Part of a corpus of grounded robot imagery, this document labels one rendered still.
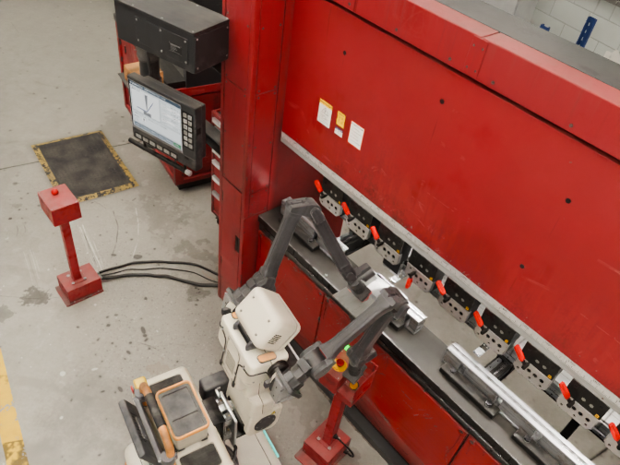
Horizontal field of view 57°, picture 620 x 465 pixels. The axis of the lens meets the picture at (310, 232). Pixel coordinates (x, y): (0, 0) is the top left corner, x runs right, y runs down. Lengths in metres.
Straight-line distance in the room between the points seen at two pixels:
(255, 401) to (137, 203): 2.60
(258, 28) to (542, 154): 1.31
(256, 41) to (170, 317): 1.97
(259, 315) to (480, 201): 0.91
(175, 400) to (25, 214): 2.64
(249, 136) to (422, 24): 1.09
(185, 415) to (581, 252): 1.57
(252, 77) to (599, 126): 1.50
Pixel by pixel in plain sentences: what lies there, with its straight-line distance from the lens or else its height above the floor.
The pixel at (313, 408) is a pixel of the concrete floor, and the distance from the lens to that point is 3.49.
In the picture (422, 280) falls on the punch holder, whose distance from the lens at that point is 2.56.
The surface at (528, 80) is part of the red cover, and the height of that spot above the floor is 2.24.
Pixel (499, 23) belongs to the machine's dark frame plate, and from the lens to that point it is 2.15.
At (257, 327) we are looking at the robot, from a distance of 2.10.
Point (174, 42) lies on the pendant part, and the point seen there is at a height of 1.87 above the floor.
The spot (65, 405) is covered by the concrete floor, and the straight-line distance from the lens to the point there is 3.58.
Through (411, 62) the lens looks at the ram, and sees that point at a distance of 2.22.
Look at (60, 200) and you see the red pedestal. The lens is 3.51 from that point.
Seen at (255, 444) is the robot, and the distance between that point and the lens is 3.04.
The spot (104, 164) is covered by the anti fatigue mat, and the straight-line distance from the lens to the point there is 5.09.
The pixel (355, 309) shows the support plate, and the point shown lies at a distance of 2.65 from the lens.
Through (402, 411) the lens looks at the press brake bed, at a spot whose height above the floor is 0.51.
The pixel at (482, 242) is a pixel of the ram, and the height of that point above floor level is 1.60.
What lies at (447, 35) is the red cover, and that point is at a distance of 2.08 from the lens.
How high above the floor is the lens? 2.99
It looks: 42 degrees down
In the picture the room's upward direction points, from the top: 9 degrees clockwise
